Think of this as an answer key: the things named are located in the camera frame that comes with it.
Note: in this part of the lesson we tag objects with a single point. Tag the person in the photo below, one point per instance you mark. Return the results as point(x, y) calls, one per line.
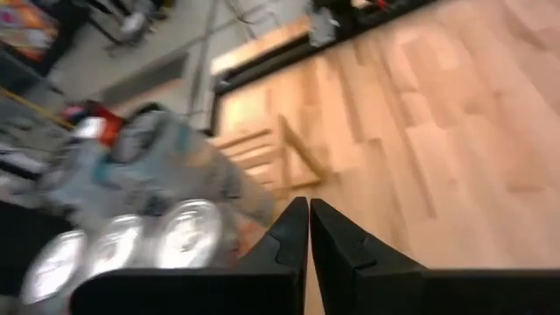
point(133, 24)

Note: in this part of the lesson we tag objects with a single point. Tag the colourful wall poster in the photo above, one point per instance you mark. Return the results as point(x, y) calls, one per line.
point(26, 26)

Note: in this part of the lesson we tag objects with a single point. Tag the wooden slatted shelf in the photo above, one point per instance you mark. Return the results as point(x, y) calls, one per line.
point(262, 162)

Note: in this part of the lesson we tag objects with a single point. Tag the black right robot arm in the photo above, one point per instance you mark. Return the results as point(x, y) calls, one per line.
point(350, 13)

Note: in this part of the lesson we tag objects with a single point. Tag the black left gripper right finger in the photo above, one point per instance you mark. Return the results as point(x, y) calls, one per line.
point(437, 293)

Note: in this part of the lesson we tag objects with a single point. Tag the black aluminium table frame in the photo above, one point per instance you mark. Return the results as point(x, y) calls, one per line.
point(271, 61)

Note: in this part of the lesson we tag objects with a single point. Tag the red Fanta strawberry can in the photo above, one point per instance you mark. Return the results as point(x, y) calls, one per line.
point(100, 127)

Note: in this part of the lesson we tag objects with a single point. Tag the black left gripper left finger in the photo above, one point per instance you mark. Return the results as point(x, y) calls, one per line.
point(197, 293)

